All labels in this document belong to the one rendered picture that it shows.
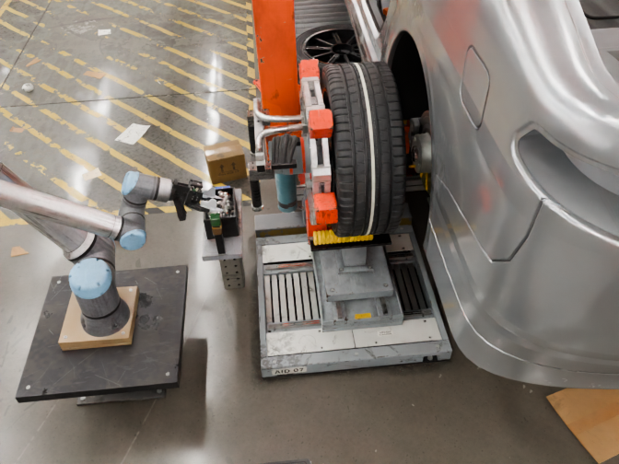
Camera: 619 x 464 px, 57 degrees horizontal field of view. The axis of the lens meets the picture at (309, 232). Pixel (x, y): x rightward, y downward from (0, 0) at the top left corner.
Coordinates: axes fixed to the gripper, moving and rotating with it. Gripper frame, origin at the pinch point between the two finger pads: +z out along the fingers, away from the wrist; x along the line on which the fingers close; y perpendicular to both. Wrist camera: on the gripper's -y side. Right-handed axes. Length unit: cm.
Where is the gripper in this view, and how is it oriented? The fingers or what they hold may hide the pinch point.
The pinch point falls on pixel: (218, 205)
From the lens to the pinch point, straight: 226.5
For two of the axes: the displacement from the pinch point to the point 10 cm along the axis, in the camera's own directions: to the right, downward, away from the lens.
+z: 9.0, 1.7, 4.0
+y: 4.0, -7.0, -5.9
